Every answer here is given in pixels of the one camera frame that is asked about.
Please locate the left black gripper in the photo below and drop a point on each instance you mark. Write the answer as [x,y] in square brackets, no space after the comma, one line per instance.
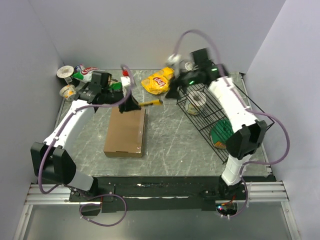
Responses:
[131,104]

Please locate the yellow utility knife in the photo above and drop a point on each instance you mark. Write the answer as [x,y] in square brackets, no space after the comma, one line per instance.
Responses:
[157,102]

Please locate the yellow chips bag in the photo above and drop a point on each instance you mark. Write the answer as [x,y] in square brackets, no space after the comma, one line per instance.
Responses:
[158,83]

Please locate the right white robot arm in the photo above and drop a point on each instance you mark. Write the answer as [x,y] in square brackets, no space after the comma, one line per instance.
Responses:
[233,172]

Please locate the aluminium rail frame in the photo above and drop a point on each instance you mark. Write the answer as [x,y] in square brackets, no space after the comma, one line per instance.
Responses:
[258,192]

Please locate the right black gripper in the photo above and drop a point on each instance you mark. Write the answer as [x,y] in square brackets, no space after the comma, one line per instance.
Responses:
[173,93]

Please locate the cup inside wire basket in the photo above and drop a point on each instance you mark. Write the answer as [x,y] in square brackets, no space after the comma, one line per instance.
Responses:
[195,102]

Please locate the yogurt cup upright corner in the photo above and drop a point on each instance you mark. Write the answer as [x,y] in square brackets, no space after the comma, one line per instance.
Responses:
[65,72]

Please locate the yogurt cup yellow label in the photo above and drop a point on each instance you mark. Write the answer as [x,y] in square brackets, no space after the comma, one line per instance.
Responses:
[68,92]

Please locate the green white chips bag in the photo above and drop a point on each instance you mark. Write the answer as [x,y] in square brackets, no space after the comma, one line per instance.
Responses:
[86,75]

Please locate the green snack pack in basket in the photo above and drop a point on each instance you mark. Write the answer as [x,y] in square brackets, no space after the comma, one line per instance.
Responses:
[220,133]

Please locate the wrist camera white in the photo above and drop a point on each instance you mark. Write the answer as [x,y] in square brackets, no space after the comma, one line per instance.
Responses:
[125,81]
[173,61]

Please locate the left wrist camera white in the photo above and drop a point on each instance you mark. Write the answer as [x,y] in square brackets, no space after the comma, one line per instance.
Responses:
[125,81]

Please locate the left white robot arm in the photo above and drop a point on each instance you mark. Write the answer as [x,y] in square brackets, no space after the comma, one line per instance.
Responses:
[51,159]

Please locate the brown cardboard express box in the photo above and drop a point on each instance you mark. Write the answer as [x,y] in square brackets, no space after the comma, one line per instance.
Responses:
[125,134]

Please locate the black wire basket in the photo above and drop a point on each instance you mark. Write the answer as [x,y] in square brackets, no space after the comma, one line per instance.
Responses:
[248,130]

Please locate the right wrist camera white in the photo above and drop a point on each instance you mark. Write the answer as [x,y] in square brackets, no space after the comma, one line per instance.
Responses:
[173,61]

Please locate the blue white cup behind bag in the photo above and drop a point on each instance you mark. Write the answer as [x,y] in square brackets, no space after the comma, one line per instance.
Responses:
[79,68]

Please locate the yogurt cup at back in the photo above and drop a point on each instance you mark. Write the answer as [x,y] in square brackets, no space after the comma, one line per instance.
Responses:
[189,66]

